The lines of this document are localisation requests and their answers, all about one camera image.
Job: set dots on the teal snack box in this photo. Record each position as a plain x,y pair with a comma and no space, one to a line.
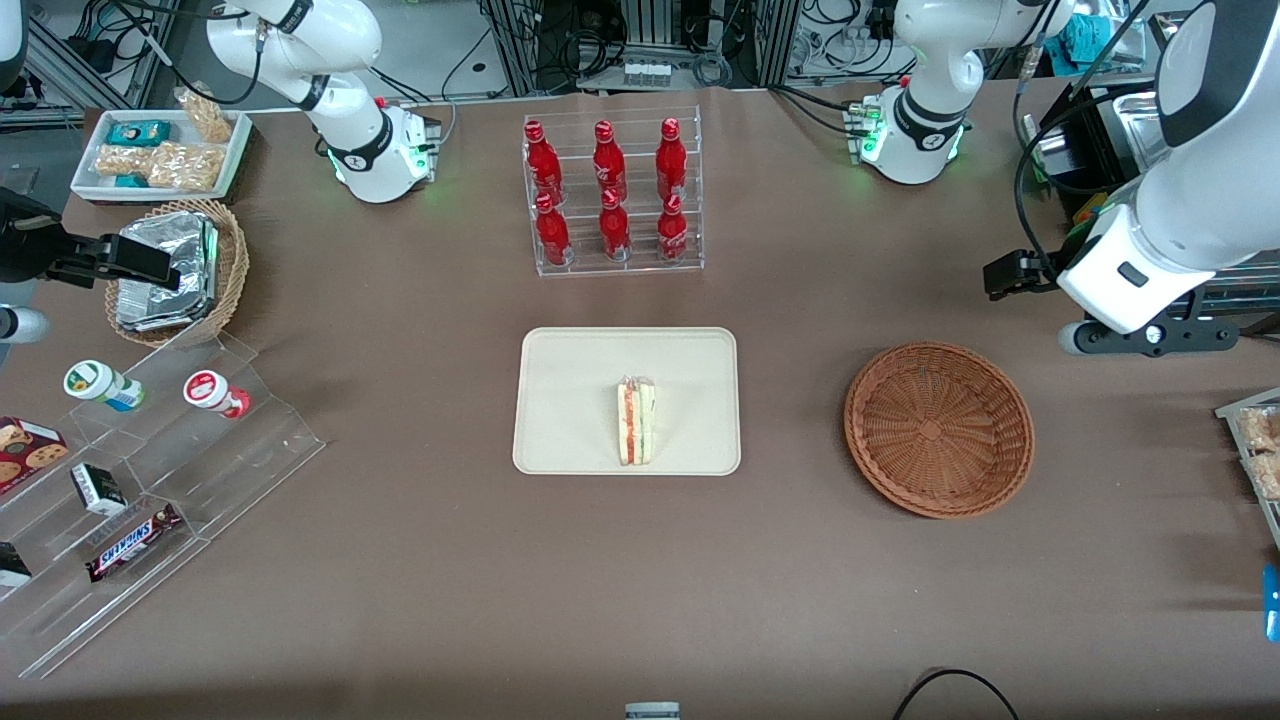
138,133

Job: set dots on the grey device edge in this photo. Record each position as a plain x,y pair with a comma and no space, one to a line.
652,712

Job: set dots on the red cookie box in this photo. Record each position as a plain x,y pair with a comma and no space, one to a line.
25,452

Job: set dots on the clear acrylic bottle rack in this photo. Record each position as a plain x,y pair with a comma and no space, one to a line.
640,270

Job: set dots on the black snack box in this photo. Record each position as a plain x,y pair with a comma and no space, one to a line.
12,565

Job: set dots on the foil wrapped package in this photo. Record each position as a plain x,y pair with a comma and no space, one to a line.
165,270

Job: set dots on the black food warmer cabinet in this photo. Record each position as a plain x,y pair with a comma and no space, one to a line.
1085,150

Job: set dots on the brown round wicker basket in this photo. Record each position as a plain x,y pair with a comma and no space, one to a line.
940,430

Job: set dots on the beige plastic tray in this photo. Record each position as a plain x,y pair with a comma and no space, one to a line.
570,400

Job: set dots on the triangle sandwich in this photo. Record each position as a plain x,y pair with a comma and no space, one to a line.
636,420

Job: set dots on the red lid yogurt cup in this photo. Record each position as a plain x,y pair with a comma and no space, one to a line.
210,390

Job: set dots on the clear bag of snacks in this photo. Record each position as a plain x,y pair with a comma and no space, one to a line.
1268,476
120,160
1262,428
205,115
185,167

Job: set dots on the light tan wicker basket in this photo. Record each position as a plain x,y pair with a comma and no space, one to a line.
232,260

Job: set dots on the red cola bottle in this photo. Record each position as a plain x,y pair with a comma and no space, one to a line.
543,165
672,235
671,165
614,232
552,238
608,165

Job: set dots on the blue plastic object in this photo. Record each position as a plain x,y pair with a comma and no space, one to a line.
1273,600

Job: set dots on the grey tray at edge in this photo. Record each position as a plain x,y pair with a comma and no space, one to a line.
1240,405

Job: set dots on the aluminium frame rack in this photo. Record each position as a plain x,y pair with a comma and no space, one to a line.
600,30

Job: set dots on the clear acrylic stepped display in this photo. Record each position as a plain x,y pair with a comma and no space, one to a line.
230,470

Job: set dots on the teal cloth bundle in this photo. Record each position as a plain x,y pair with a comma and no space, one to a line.
1095,38

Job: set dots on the small teal snack pack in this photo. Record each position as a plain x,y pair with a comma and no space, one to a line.
130,181

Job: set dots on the Snickers chocolate bar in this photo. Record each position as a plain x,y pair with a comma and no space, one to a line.
132,543

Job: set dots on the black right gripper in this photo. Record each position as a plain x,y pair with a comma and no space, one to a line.
25,250

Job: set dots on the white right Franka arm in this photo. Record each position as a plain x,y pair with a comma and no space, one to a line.
340,50

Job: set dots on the small black white box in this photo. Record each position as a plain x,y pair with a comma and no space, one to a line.
98,490

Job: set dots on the white power strip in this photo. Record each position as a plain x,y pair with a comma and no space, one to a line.
646,73

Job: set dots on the green lid yogurt cup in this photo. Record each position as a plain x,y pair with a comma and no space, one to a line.
95,383

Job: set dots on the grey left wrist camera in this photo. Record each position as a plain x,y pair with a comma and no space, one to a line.
1078,337

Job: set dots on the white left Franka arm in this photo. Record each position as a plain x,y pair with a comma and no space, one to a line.
1200,200

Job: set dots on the steel warmer pan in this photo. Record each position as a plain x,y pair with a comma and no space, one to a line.
1138,110

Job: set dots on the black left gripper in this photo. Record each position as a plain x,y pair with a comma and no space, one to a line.
1038,271

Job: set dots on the white rectangular snack tray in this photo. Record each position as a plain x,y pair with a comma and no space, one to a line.
235,150

